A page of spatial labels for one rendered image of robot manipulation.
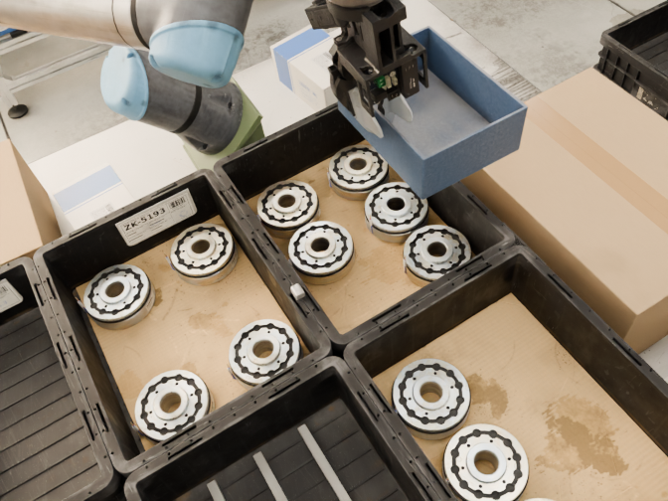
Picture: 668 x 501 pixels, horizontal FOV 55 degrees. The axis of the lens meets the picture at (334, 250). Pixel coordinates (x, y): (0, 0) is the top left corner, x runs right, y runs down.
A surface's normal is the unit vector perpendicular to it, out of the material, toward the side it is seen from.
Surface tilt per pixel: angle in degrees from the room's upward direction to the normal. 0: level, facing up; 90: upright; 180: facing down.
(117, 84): 47
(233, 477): 0
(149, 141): 0
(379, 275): 0
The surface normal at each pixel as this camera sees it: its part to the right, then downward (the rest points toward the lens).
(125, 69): -0.68, -0.03
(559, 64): -0.10, -0.59
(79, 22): -0.49, 0.65
